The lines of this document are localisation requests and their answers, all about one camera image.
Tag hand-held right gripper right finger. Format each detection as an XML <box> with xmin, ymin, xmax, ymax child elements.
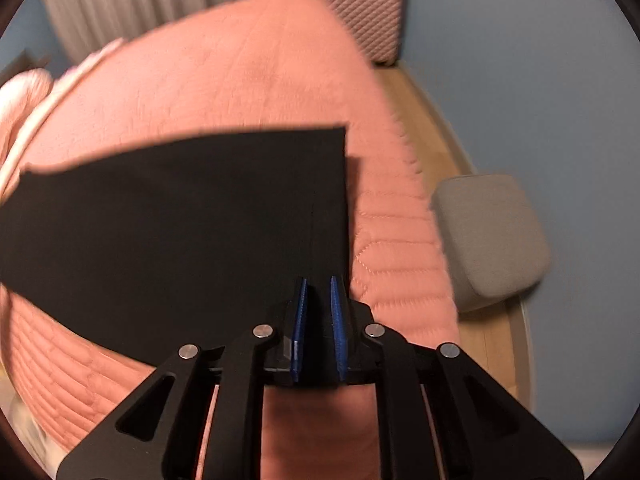
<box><xmin>329</xmin><ymin>275</ymin><xmax>585</xmax><ymax>480</ymax></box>

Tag grey upholstered stool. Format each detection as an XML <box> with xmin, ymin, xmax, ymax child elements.
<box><xmin>431</xmin><ymin>174</ymin><xmax>552</xmax><ymax>314</ymax></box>

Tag pink quilted bedspread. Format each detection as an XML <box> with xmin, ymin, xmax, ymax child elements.
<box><xmin>0</xmin><ymin>0</ymin><xmax>462</xmax><ymax>480</ymax></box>

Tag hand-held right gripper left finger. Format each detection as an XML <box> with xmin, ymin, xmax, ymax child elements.
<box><xmin>56</xmin><ymin>277</ymin><xmax>310</xmax><ymax>480</ymax></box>

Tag black pants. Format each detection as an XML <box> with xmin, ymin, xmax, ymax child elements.
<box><xmin>0</xmin><ymin>125</ymin><xmax>349</xmax><ymax>391</ymax></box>

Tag pink hard-shell suitcase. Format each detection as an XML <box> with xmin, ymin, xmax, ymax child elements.
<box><xmin>314</xmin><ymin>0</ymin><xmax>406</xmax><ymax>67</ymax></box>

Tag pink pillow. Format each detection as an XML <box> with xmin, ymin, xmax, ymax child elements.
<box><xmin>0</xmin><ymin>69</ymin><xmax>53</xmax><ymax>162</ymax></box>

